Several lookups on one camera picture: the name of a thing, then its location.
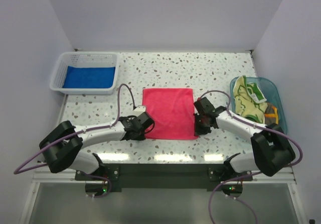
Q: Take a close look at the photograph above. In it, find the pink towel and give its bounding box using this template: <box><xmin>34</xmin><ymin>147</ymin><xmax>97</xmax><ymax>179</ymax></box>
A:
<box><xmin>142</xmin><ymin>88</ymin><xmax>197</xmax><ymax>140</ymax></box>

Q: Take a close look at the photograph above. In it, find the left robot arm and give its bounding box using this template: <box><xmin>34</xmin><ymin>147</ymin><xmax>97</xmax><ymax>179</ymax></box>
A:
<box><xmin>39</xmin><ymin>111</ymin><xmax>155</xmax><ymax>180</ymax></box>

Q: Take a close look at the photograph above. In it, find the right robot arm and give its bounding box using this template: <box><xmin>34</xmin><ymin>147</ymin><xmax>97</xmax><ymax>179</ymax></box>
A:
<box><xmin>194</xmin><ymin>97</ymin><xmax>295</xmax><ymax>180</ymax></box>

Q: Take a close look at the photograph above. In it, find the yellow green patterned towel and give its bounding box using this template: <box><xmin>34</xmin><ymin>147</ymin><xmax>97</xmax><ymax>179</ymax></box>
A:
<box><xmin>233</xmin><ymin>75</ymin><xmax>279</xmax><ymax>125</ymax></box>

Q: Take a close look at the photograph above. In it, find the teal plastic tub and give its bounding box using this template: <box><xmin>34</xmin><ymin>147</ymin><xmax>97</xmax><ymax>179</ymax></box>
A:
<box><xmin>230</xmin><ymin>77</ymin><xmax>287</xmax><ymax>133</ymax></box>

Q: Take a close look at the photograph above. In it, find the blue folded towel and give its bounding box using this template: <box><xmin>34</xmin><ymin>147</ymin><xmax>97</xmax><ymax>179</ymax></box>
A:
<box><xmin>63</xmin><ymin>66</ymin><xmax>115</xmax><ymax>89</ymax></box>

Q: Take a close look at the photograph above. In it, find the white plastic basket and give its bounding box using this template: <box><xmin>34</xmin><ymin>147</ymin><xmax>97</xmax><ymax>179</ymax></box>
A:
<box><xmin>50</xmin><ymin>51</ymin><xmax>121</xmax><ymax>95</ymax></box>

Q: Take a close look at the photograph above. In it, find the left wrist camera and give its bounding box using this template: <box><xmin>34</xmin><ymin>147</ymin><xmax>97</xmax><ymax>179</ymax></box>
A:
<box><xmin>132</xmin><ymin>105</ymin><xmax>146</xmax><ymax>116</ymax></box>

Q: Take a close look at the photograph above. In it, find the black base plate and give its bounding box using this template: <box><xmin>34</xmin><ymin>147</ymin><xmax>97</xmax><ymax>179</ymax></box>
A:
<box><xmin>75</xmin><ymin>162</ymin><xmax>253</xmax><ymax>193</ymax></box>

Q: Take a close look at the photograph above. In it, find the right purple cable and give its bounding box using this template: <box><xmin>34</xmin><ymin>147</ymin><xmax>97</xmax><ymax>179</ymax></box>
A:
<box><xmin>198</xmin><ymin>90</ymin><xmax>303</xmax><ymax>224</ymax></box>

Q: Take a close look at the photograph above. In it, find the purple cable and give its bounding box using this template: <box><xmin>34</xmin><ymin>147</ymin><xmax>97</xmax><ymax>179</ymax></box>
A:
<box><xmin>14</xmin><ymin>83</ymin><xmax>141</xmax><ymax>199</ymax></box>
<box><xmin>198</xmin><ymin>90</ymin><xmax>303</xmax><ymax>224</ymax></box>

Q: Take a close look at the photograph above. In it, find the aluminium rail frame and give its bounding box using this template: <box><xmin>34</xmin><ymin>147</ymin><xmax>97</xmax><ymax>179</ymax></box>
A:
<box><xmin>19</xmin><ymin>143</ymin><xmax>308</xmax><ymax>224</ymax></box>

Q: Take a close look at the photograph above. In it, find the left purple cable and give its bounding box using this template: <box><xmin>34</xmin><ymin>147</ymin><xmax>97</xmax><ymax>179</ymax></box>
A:
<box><xmin>14</xmin><ymin>83</ymin><xmax>141</xmax><ymax>199</ymax></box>

